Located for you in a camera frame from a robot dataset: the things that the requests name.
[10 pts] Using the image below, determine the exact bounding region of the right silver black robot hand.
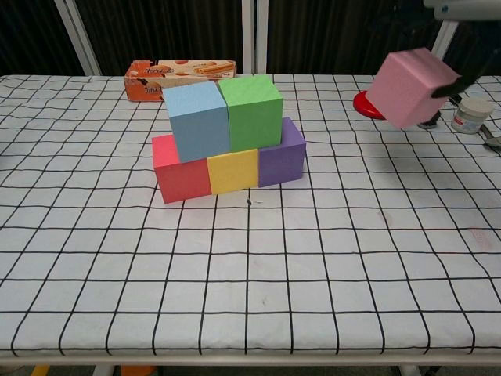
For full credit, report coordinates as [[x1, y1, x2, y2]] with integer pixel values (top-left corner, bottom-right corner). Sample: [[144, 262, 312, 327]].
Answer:
[[422, 0, 501, 99]]

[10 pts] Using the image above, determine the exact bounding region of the pink foam cube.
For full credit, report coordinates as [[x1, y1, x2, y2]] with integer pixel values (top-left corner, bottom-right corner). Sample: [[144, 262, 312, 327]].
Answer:
[[367, 47, 460, 129]]

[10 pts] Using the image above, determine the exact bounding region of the green foam cube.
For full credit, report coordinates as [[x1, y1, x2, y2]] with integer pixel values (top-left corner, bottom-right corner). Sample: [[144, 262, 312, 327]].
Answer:
[[218, 75, 284, 153]]

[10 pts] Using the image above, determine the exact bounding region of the purple foam cube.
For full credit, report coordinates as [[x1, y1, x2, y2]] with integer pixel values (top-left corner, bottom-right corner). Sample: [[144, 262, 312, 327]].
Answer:
[[257, 116, 307, 188]]

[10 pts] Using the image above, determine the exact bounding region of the yellow foam cube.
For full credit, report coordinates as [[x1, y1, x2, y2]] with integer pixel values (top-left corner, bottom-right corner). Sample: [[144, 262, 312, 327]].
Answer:
[[206, 148, 260, 196]]

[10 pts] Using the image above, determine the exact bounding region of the light blue foam cube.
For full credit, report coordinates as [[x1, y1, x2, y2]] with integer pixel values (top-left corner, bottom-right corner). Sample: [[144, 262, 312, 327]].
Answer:
[[162, 81, 231, 164]]

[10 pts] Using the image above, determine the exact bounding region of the red foam cube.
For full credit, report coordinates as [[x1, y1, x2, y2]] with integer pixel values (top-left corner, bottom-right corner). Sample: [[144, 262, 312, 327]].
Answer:
[[152, 134, 214, 204]]

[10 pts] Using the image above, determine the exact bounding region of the dark pleated curtain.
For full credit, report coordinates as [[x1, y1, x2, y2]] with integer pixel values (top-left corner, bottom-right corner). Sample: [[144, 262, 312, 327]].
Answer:
[[265, 0, 439, 75], [0, 0, 85, 76], [76, 0, 243, 75], [445, 19, 501, 76]]

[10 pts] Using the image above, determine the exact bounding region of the small white jar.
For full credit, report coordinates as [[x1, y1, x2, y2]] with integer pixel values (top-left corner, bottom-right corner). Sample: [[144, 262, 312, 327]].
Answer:
[[450, 96, 493, 136]]

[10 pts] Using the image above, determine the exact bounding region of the metal spoon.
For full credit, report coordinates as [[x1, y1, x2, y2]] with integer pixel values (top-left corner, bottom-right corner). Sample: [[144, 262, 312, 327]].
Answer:
[[479, 123, 501, 149]]

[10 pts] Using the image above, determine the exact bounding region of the red round disc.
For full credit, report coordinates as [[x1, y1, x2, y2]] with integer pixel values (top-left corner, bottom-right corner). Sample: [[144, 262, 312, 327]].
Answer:
[[352, 90, 387, 121]]

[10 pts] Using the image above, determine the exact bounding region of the orange wafer snack box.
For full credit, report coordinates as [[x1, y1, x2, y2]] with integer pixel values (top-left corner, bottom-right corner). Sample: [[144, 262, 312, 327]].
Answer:
[[124, 59, 237, 103]]

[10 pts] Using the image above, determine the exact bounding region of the white black-checked tablecloth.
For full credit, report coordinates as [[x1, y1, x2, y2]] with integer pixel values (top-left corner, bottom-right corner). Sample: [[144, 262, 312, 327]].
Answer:
[[0, 73, 501, 357]]

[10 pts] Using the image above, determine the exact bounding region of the white frame post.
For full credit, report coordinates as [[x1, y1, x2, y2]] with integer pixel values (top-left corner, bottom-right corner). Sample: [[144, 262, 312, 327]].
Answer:
[[53, 0, 103, 76], [430, 18, 460, 56], [240, 0, 268, 76]]

